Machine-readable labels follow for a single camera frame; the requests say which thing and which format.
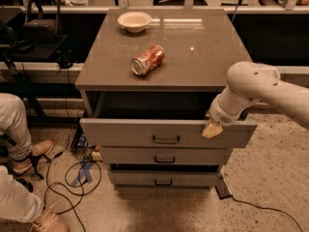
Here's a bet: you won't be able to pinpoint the tan shoe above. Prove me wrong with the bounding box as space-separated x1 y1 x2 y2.
12 138 56 176
31 208 70 232

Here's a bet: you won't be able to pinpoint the grey drawer cabinet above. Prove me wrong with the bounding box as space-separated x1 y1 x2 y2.
75 10 249 177

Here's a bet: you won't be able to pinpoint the black floor cable left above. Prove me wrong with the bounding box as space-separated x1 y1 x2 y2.
42 150 103 232

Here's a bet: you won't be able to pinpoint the black floor cable right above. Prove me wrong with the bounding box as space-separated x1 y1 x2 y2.
231 195 304 232

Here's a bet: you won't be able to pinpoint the person leg lower white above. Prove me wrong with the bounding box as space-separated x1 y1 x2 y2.
0 165 43 223

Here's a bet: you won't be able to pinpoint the tan shoe lower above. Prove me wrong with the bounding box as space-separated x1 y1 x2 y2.
31 208 70 232

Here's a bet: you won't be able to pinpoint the tan shoe upper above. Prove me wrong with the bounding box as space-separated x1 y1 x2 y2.
12 138 56 176

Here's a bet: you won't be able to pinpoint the crushed red soda can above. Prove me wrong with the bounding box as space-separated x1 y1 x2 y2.
130 44 165 76

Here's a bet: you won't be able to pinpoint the grey middle drawer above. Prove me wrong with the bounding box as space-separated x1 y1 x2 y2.
100 147 232 165

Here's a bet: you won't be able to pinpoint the grey top drawer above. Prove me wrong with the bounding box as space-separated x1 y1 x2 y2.
80 92 257 148

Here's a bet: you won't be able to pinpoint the grey bottom drawer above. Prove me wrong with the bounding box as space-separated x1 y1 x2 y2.
108 171 219 188

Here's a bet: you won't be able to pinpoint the black floor cable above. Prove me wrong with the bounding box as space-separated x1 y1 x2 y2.
231 195 304 232
42 150 103 232

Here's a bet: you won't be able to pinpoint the black headphones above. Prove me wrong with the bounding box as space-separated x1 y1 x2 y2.
55 49 75 70

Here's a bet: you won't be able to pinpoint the white bowl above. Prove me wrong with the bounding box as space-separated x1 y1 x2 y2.
117 12 152 33

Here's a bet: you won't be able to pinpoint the black floor power box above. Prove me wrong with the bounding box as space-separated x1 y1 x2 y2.
215 176 233 200

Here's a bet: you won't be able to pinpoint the crate of small items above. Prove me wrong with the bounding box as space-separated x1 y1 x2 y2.
70 117 102 161

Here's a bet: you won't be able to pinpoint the grey drawer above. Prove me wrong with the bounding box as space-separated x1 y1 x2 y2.
100 147 232 165
80 92 257 148
108 171 219 188

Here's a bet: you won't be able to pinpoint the black chair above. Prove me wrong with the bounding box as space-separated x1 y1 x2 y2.
0 0 69 63

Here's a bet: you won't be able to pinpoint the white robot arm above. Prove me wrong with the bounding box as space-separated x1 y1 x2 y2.
202 62 309 138

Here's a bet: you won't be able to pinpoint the person leg white trousers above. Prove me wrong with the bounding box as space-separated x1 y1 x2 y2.
0 93 32 154

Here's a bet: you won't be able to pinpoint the blue tape mark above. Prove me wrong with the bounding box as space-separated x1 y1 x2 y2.
70 161 94 187

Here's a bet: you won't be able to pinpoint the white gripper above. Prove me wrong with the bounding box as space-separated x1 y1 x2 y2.
202 97 240 138

